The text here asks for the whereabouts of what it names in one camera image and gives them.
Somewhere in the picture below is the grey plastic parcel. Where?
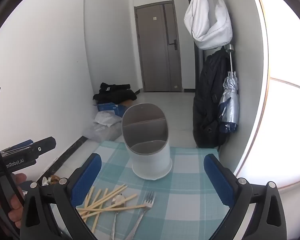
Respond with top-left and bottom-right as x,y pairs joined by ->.
83,122 -> 122,142

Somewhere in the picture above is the white shoulder bag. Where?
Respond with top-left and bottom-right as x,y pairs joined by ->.
184,0 -> 233,50

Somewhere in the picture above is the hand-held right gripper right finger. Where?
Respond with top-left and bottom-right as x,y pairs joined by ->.
204,154 -> 288,240

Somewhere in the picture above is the white plastic parcel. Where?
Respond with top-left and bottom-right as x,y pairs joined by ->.
94,111 -> 122,127

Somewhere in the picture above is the teal checkered tablecloth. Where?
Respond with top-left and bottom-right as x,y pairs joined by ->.
74,140 -> 234,240

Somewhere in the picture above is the person's left hand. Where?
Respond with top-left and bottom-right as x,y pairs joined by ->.
7,172 -> 27,221

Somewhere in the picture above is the black clothes heap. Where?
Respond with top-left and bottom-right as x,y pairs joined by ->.
93,82 -> 138,105

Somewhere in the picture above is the black backpack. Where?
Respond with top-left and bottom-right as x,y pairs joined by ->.
192,47 -> 230,148

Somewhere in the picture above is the white utensil holder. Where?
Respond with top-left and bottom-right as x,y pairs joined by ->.
122,103 -> 173,180

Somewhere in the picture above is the grey entrance door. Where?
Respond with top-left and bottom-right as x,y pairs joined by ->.
134,0 -> 183,93

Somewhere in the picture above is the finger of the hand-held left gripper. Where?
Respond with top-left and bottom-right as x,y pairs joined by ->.
0,137 -> 57,159

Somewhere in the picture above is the metal spoon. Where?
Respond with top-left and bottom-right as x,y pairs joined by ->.
110,194 -> 127,240

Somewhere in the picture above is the metal fork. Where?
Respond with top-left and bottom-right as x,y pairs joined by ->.
124,191 -> 156,240

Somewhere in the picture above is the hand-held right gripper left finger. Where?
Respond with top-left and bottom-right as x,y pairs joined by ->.
19,153 -> 102,240

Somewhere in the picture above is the blue cardboard box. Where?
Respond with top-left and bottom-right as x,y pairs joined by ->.
97,100 -> 133,117

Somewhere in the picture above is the silver folded umbrella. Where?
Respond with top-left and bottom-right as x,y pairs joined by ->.
218,44 -> 240,133

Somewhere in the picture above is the bunch of wooden chopsticks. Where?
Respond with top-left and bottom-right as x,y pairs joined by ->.
76,184 -> 147,233

